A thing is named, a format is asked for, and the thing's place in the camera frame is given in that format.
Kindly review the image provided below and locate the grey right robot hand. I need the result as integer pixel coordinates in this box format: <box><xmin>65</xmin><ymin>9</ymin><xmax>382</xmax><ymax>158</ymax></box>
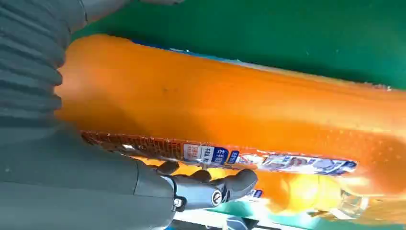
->
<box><xmin>0</xmin><ymin>0</ymin><xmax>258</xmax><ymax>230</ymax></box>

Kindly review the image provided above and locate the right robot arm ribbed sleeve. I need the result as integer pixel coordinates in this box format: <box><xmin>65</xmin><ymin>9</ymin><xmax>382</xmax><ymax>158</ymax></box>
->
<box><xmin>0</xmin><ymin>0</ymin><xmax>88</xmax><ymax>142</ymax></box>

